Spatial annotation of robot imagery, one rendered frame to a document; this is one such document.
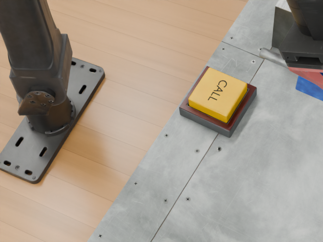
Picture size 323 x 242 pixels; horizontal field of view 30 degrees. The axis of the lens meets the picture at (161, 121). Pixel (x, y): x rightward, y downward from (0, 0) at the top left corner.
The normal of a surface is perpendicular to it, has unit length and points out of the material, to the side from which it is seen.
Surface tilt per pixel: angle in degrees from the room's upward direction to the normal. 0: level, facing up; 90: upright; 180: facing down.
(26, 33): 90
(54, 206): 0
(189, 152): 0
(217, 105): 0
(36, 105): 90
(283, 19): 90
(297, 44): 27
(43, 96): 90
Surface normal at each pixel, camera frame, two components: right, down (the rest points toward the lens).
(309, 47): -0.47, -0.63
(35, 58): 0.00, 0.76
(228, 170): -0.10, -0.50
